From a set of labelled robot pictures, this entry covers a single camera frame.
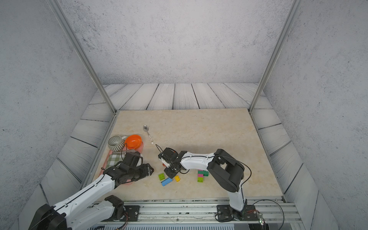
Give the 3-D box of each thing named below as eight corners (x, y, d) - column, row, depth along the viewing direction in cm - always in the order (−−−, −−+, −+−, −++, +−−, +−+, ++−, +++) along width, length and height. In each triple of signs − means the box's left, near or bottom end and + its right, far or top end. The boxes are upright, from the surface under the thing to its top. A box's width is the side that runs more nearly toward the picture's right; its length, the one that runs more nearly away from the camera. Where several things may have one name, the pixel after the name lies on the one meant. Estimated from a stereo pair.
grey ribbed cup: (109, 153, 98) (104, 147, 92) (114, 141, 105) (110, 135, 99) (124, 153, 98) (120, 147, 92) (128, 141, 105) (124, 135, 99)
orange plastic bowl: (125, 151, 98) (122, 147, 94) (129, 139, 105) (126, 134, 101) (139, 151, 98) (137, 147, 94) (142, 139, 105) (140, 134, 101)
